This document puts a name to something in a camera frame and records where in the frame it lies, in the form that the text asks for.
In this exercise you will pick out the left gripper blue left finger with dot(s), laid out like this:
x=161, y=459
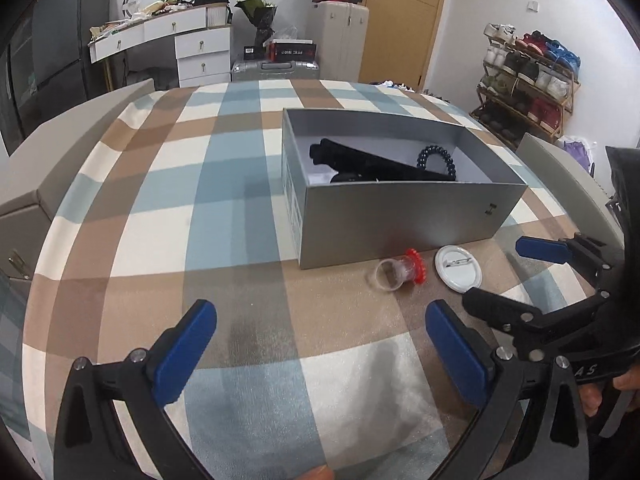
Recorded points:
x=176, y=353

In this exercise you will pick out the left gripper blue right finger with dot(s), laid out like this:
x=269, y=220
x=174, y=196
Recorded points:
x=464, y=354

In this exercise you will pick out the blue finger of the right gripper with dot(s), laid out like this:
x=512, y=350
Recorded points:
x=498, y=312
x=553, y=251

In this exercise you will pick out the black fabric hair accessory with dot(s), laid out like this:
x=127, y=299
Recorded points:
x=351, y=165

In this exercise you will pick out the person's left hand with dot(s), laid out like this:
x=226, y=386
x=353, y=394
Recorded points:
x=323, y=472

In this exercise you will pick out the white round pin badge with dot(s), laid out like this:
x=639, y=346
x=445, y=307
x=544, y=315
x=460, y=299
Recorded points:
x=458, y=268

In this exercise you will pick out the clear cup with red rim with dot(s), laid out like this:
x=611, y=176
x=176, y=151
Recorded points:
x=392, y=273

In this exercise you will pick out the wooden shoe rack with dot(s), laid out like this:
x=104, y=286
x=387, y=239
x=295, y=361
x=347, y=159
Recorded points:
x=528, y=87

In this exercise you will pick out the grey open cardboard box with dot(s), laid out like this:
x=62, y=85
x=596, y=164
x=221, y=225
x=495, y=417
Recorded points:
x=338, y=223

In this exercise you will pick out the grey box lid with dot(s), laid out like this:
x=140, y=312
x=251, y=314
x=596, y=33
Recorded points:
x=41, y=170

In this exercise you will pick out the wooden door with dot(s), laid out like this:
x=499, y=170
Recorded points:
x=400, y=39

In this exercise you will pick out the beige wardrobe cabinet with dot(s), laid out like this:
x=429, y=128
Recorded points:
x=339, y=31

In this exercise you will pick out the silver suitcase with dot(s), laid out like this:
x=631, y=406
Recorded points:
x=263, y=70

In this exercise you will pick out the black refrigerator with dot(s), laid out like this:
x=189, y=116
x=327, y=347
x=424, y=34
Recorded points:
x=46, y=67

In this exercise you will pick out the white desk with drawers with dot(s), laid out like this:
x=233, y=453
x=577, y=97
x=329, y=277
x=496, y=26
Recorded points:
x=185, y=48

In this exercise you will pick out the red black shoe box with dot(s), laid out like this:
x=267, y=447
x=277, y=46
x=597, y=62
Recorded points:
x=284, y=51

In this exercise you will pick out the dark flower bouquet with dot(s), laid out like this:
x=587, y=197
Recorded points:
x=261, y=15

